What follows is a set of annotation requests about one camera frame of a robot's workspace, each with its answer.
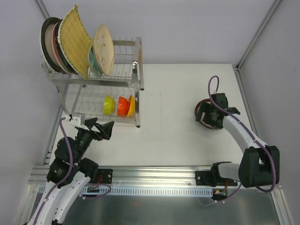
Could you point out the cream plate dark patterned rim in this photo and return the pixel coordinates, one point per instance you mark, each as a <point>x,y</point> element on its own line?
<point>64,60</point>

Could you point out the cream plate with metallic rim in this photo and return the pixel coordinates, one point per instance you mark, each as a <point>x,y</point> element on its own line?
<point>46,45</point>

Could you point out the aluminium mounting rail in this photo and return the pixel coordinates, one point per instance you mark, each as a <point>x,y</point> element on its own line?
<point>155,176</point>

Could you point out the steel two-tier dish rack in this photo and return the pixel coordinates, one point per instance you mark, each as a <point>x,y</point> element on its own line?
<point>87,96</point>

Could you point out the beige oval floral plate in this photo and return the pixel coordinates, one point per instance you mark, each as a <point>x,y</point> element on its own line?
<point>103,49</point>

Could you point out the pink and cream floral plate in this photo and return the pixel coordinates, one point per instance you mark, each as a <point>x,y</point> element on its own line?
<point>56,54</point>

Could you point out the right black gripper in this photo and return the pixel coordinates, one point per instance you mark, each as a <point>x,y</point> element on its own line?
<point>211,116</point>

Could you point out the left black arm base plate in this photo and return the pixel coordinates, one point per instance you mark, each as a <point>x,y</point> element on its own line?
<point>104,176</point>

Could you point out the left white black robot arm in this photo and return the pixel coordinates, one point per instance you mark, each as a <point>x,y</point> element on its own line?
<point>70,171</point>

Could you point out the yellow orange bowl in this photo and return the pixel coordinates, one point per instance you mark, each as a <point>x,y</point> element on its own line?
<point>131,109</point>

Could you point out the red orange bowl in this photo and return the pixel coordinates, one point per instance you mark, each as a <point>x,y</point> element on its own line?
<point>123,106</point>

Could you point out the cream plate with red rim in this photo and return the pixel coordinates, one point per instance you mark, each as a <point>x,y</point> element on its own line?
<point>206,115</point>

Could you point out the yellow woven bamboo mat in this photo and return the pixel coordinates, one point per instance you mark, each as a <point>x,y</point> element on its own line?
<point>74,42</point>

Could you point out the teal square plate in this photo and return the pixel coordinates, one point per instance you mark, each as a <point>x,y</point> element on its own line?
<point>93,65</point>

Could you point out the white slotted cable duct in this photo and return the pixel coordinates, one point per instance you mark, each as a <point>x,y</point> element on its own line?
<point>147,191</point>

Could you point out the lime green bowl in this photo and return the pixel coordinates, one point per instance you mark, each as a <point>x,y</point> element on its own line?
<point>108,105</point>

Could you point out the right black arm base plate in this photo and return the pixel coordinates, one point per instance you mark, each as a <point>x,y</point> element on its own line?
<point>203,178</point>

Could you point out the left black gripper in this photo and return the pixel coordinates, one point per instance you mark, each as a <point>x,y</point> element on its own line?
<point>95,129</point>

